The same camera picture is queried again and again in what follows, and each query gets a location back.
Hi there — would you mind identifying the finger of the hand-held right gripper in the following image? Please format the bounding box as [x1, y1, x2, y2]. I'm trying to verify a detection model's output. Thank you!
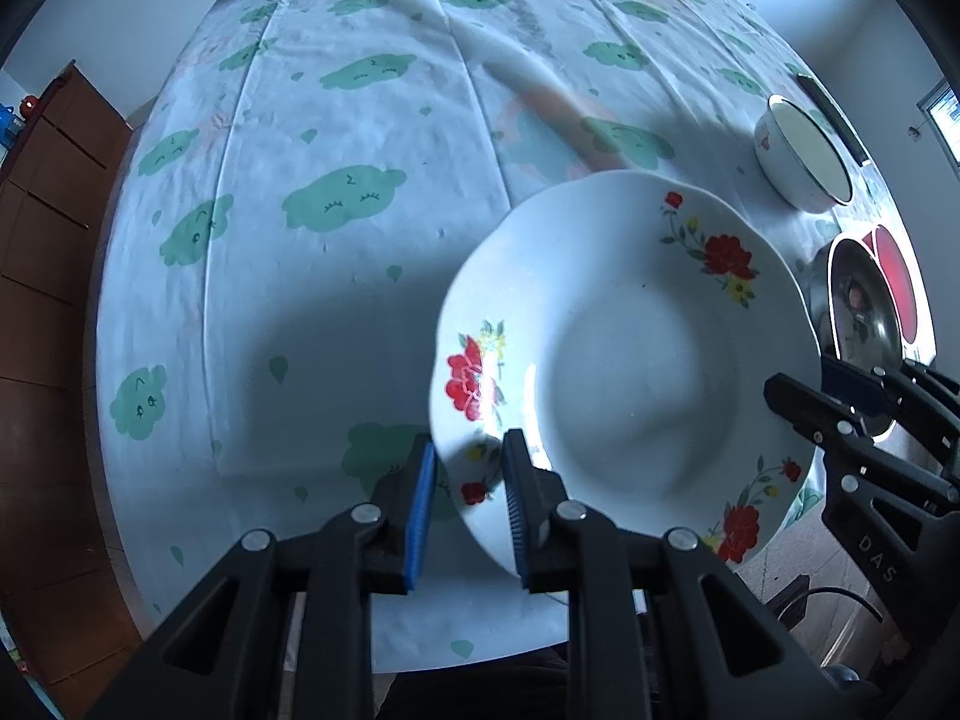
[821, 356, 960, 458]
[763, 373, 960, 512]

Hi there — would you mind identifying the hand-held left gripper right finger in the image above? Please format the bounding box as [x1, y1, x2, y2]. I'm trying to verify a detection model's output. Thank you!
[502, 429, 830, 720]

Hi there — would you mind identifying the red flower white plate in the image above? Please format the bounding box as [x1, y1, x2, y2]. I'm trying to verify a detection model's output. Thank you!
[429, 169, 826, 593]

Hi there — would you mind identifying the window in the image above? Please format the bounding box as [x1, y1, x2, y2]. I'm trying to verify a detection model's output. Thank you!
[919, 82, 960, 166]

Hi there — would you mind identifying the person's dark clothing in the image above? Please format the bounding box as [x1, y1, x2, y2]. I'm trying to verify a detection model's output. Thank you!
[375, 649, 571, 720]

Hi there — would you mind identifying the white enamel bowl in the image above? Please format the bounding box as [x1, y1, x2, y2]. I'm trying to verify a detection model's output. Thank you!
[754, 94, 856, 212]

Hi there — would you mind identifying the cloud print tablecloth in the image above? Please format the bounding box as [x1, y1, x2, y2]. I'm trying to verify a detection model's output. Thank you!
[88, 0, 938, 672]

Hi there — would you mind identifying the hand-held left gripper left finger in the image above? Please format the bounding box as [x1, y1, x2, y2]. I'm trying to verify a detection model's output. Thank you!
[86, 433, 438, 720]

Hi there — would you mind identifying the stainless steel bowl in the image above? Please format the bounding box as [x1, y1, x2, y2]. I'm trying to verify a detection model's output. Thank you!
[806, 236, 905, 372]

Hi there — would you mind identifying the brown wooden sideboard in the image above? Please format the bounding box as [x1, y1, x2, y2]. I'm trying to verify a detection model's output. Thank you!
[0, 60, 140, 691]

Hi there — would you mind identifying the black cable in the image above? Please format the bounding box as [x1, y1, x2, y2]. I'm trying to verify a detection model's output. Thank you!
[765, 576, 890, 627]

